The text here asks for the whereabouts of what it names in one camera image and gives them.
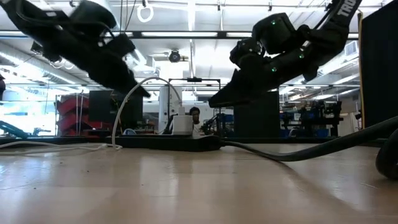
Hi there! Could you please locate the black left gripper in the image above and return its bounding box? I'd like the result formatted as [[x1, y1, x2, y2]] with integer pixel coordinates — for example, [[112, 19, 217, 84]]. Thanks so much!
[[30, 30, 152, 96]]

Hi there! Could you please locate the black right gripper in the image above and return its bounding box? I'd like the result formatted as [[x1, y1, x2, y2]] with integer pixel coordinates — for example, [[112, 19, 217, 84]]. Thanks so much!
[[208, 38, 314, 109]]

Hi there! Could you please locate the white USB cable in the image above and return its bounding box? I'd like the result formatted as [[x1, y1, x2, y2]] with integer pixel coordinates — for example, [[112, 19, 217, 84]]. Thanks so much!
[[0, 76, 187, 156]]

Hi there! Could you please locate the white USB wall charger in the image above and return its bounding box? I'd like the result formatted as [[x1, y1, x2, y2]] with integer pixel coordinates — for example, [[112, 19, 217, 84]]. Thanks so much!
[[172, 114, 194, 136]]

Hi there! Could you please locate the black monitor screen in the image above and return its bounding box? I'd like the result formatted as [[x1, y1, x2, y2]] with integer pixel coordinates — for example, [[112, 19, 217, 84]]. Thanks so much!
[[88, 90, 144, 131]]

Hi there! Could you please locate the black standing partition panel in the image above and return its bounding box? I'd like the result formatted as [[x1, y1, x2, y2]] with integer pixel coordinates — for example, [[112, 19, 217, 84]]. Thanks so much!
[[233, 90, 280, 138]]

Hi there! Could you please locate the thin black gantry stand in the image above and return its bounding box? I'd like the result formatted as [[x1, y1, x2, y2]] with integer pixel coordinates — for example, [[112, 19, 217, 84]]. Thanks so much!
[[167, 77, 222, 138]]

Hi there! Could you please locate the person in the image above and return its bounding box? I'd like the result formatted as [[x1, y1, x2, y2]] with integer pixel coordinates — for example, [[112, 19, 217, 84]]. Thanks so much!
[[188, 106, 203, 136]]

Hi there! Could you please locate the shelf rack with red bins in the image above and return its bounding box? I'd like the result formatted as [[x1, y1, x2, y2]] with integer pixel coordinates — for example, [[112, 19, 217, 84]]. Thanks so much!
[[55, 93, 114, 137]]

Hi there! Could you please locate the black power strip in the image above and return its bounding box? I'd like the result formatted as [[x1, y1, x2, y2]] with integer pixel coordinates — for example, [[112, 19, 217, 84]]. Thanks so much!
[[105, 134, 223, 152]]

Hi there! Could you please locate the background robot workstation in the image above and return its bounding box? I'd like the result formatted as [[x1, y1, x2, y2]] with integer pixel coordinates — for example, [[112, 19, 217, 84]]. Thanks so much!
[[279, 100, 345, 138]]

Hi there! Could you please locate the black overhead camera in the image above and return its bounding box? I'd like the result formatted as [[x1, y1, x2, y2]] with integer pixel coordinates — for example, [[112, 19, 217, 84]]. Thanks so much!
[[169, 49, 182, 63]]

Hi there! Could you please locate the white hanging ring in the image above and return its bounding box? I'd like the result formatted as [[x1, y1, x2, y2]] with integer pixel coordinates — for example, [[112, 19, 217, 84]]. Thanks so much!
[[136, 2, 155, 24]]

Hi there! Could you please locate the thick black power cord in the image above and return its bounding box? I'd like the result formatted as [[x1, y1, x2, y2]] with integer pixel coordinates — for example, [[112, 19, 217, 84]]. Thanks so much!
[[221, 115, 398, 180]]

